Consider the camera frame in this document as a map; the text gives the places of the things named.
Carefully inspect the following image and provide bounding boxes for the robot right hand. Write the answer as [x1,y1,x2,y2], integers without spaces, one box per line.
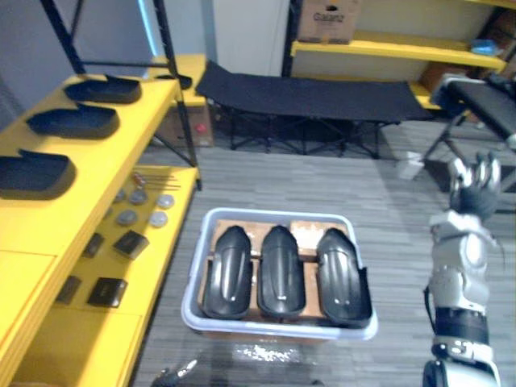
[448,151,503,218]

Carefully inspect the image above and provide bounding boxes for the white cup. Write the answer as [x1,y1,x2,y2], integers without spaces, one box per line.
[396,150,425,181]

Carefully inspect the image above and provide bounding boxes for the yellow wall shelf unit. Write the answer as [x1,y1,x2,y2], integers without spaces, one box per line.
[281,0,516,110]

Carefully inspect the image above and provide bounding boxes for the black padded bench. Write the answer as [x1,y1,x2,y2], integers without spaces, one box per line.
[422,75,516,215]

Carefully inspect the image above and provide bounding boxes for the yellow shelf unit black frame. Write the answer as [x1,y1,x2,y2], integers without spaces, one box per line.
[0,0,210,387]

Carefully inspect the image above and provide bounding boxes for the cardboard box red sticker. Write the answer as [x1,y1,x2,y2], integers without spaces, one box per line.
[158,102,215,148]

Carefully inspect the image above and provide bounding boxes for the pale plastic bin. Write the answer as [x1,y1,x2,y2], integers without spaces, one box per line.
[181,206,380,344]

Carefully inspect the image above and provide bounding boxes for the black folding cot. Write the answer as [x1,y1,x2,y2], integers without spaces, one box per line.
[194,60,435,159]

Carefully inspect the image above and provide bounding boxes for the printed cardboard box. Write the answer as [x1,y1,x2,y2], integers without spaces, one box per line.
[297,0,360,45]

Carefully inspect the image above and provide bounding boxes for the small black box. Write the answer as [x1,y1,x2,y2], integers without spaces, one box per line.
[112,229,151,260]
[86,277,129,310]

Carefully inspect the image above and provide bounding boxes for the blue packet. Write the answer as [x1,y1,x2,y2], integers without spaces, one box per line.
[470,37,501,56]

